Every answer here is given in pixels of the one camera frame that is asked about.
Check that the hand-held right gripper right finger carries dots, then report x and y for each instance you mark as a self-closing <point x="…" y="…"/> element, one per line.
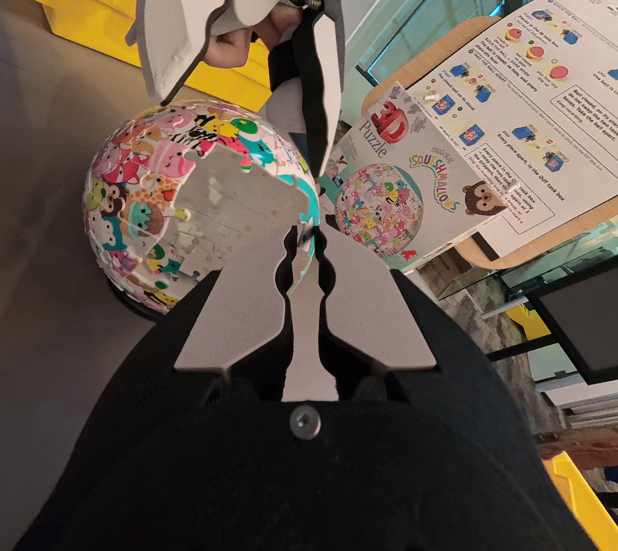
<point x="376" y="319"/>

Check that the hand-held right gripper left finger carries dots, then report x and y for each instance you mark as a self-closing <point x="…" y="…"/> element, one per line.
<point x="236" y="319"/>

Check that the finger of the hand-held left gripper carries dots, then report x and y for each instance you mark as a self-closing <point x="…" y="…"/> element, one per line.
<point x="327" y="78"/>
<point x="178" y="6"/>

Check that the teal puzzle piece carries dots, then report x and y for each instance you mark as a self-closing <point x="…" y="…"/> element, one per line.
<point x="305" y="233"/>

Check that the colourful puzzle ball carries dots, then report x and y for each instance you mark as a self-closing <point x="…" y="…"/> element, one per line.
<point x="125" y="194"/>

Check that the black ball stand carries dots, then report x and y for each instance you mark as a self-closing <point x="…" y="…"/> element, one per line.
<point x="130" y="307"/>

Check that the puzzle ball cardboard box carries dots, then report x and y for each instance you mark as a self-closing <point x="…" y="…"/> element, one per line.
<point x="434" y="136"/>

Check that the person's left hand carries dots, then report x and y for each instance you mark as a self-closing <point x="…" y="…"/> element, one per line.
<point x="227" y="51"/>

